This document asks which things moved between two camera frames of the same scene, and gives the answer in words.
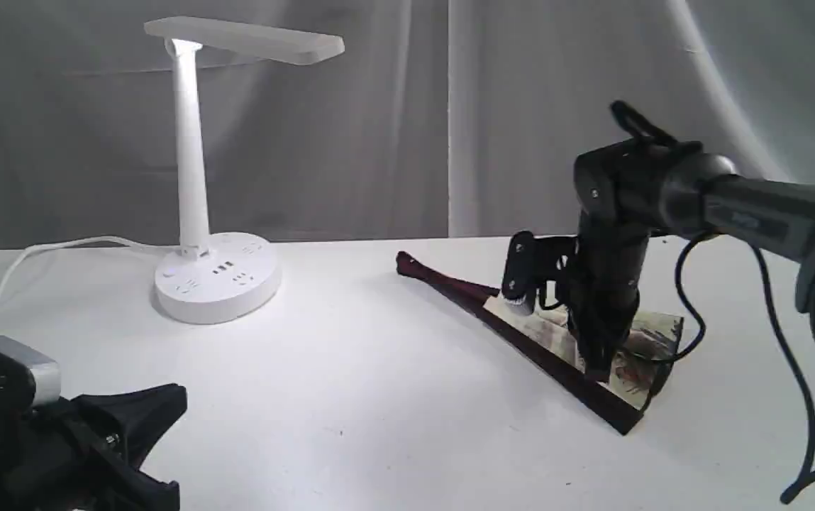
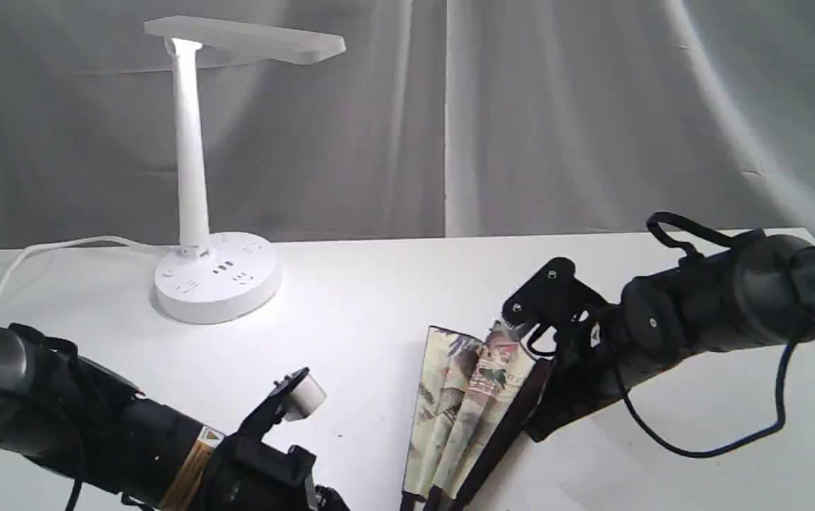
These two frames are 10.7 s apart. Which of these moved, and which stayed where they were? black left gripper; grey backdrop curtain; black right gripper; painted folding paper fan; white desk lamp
Moved: black right gripper; painted folding paper fan; black left gripper
Stayed: white desk lamp; grey backdrop curtain
